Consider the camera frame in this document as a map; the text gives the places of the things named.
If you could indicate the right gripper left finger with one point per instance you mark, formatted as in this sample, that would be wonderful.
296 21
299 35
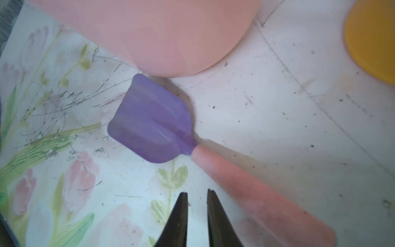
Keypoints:
175 231

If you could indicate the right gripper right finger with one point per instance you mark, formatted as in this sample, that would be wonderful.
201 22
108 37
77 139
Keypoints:
220 230

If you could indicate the purple shovel pink handle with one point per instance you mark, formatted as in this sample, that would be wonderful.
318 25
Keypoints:
157 126

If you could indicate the pink plastic bucket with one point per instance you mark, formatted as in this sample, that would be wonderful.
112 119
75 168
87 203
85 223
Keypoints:
161 38

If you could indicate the floral pink table mat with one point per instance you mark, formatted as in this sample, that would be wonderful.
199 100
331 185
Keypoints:
287 105

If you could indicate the yellow toy watering can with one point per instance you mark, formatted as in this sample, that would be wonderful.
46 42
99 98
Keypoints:
369 36

